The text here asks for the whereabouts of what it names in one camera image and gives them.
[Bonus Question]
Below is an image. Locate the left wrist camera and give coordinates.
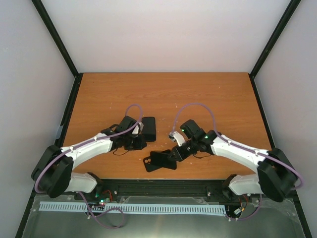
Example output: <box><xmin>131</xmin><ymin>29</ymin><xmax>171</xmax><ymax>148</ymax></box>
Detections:
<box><xmin>131</xmin><ymin>122</ymin><xmax>144</xmax><ymax>135</ymax></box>

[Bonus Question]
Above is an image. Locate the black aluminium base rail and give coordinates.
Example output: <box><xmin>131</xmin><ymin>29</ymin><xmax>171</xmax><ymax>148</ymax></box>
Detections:
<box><xmin>34</xmin><ymin>178</ymin><xmax>297</xmax><ymax>205</ymax></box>

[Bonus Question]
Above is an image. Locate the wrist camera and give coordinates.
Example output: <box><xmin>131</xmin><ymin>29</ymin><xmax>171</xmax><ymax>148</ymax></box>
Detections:
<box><xmin>168</xmin><ymin>131</ymin><xmax>186</xmax><ymax>147</ymax></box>
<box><xmin>131</xmin><ymin>122</ymin><xmax>144</xmax><ymax>135</ymax></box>

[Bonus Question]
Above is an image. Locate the small green circuit board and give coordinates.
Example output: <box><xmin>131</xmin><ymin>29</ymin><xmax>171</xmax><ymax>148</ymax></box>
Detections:
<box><xmin>99</xmin><ymin>197</ymin><xmax>111</xmax><ymax>206</ymax></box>

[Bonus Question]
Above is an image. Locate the left black frame post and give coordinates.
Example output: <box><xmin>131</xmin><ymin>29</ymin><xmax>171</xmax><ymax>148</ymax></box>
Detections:
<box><xmin>31</xmin><ymin>0</ymin><xmax>84</xmax><ymax>80</ymax></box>

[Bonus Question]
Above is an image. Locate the black frame post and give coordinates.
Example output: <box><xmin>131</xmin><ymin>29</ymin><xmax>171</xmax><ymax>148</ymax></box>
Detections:
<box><xmin>31</xmin><ymin>0</ymin><xmax>84</xmax><ymax>80</ymax></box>
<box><xmin>249</xmin><ymin>0</ymin><xmax>302</xmax><ymax>79</ymax></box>

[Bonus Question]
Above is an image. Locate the right black frame post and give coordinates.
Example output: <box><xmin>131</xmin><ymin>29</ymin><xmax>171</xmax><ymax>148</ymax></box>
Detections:
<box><xmin>249</xmin><ymin>0</ymin><xmax>302</xmax><ymax>79</ymax></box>

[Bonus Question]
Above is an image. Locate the light blue cable duct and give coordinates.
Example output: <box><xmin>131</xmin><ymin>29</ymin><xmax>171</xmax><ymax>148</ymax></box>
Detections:
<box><xmin>38</xmin><ymin>201</ymin><xmax>226</xmax><ymax>216</ymax></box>

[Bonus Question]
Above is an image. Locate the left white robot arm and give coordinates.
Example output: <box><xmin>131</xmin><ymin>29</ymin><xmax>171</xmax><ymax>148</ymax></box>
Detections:
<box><xmin>31</xmin><ymin>116</ymin><xmax>146</xmax><ymax>200</ymax></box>

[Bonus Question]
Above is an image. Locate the black phone case top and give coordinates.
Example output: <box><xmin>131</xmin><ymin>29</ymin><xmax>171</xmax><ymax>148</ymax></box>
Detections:
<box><xmin>141</xmin><ymin>116</ymin><xmax>157</xmax><ymax>143</ymax></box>

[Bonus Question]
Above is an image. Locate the black phone case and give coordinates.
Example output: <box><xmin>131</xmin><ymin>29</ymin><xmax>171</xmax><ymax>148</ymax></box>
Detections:
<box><xmin>150</xmin><ymin>150</ymin><xmax>177</xmax><ymax>170</ymax></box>
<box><xmin>143</xmin><ymin>155</ymin><xmax>161</xmax><ymax>173</ymax></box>
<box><xmin>141</xmin><ymin>116</ymin><xmax>157</xmax><ymax>143</ymax></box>

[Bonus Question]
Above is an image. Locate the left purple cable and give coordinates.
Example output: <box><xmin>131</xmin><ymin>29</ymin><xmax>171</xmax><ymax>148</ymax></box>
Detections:
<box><xmin>34</xmin><ymin>104</ymin><xmax>144</xmax><ymax>228</ymax></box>

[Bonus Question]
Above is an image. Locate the purple cable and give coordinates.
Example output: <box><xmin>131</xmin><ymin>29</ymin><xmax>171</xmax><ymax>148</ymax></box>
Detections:
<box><xmin>34</xmin><ymin>104</ymin><xmax>144</xmax><ymax>228</ymax></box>
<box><xmin>170</xmin><ymin>103</ymin><xmax>305</xmax><ymax>221</ymax></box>

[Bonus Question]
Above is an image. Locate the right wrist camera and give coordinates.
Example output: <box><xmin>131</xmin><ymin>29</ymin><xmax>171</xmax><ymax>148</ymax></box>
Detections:
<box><xmin>168</xmin><ymin>131</ymin><xmax>186</xmax><ymax>147</ymax></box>

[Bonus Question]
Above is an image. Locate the black phone case front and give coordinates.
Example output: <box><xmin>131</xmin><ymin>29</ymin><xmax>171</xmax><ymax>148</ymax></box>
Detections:
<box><xmin>143</xmin><ymin>155</ymin><xmax>161</xmax><ymax>173</ymax></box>

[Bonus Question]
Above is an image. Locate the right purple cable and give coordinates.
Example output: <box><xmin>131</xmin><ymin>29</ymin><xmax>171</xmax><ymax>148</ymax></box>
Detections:
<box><xmin>170</xmin><ymin>103</ymin><xmax>305</xmax><ymax>221</ymax></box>

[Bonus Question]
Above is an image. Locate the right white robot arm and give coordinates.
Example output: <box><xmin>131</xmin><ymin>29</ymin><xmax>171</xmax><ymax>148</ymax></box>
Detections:
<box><xmin>168</xmin><ymin>119</ymin><xmax>300</xmax><ymax>202</ymax></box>

